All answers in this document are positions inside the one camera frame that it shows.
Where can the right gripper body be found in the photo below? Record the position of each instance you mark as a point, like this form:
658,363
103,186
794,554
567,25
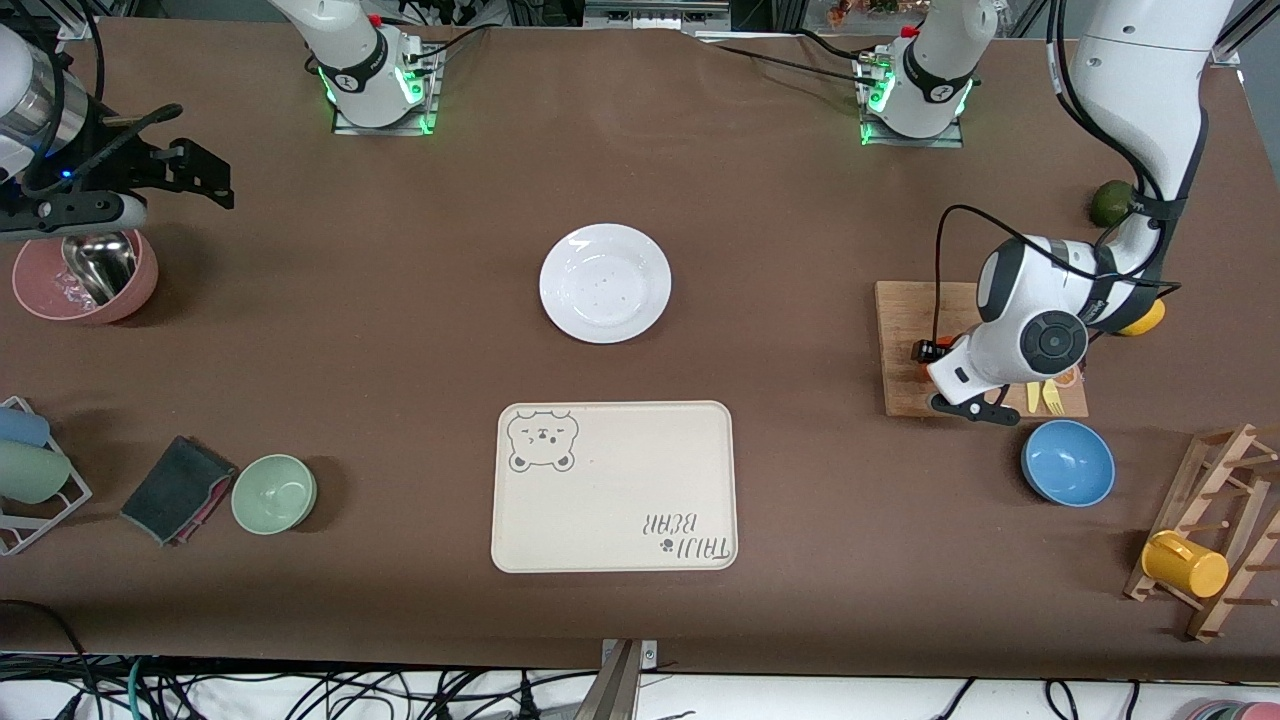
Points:
133,166

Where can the white round plate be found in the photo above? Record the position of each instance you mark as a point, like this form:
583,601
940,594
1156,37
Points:
605,285

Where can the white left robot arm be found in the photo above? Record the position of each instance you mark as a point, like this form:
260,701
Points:
1150,90

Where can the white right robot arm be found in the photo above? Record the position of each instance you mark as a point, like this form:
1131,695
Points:
360,60

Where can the bamboo cutting board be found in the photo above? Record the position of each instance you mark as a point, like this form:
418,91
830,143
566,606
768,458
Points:
905,320

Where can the yellow plastic knife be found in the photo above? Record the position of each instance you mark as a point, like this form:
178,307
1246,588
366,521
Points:
1033,398

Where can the yellow plastic fork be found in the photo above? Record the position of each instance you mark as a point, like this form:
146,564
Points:
1052,400

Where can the steel cup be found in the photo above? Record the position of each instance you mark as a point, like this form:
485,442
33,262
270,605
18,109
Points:
100,265

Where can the orange slice toy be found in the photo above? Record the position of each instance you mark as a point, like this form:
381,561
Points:
1072,379

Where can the pink bowl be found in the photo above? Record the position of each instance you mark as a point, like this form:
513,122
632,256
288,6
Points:
138,290

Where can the blue bowl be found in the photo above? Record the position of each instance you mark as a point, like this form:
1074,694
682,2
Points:
1068,465

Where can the yellow lemon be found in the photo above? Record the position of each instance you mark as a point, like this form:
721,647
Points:
1145,320

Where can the green avocado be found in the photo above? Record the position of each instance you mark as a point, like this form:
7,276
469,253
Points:
1108,205

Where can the pale blue cup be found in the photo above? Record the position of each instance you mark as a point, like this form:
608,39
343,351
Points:
20,427

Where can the yellow mug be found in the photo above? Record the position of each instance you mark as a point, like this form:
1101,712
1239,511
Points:
1185,568

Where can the pale green cup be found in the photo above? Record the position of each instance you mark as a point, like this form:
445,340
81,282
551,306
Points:
30,472

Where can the dark grey folded cloth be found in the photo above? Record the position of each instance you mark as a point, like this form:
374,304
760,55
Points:
170,490

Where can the pale green bowl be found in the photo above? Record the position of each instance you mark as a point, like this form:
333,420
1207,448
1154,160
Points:
274,495

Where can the cream bear print tray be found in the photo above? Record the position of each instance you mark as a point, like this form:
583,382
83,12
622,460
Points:
620,500

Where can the wooden mug rack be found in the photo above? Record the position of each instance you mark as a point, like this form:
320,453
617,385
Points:
1225,600

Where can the pastel stacked bowls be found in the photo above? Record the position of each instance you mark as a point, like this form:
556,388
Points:
1235,712

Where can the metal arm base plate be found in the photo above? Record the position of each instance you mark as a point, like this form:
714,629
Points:
940,140
345,126

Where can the aluminium frame profile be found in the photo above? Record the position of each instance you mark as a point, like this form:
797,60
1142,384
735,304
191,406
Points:
1240,35

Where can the grey metal frame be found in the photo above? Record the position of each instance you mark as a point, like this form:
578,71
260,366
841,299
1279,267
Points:
650,12

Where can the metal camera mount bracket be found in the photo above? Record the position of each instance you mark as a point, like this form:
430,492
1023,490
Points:
615,690

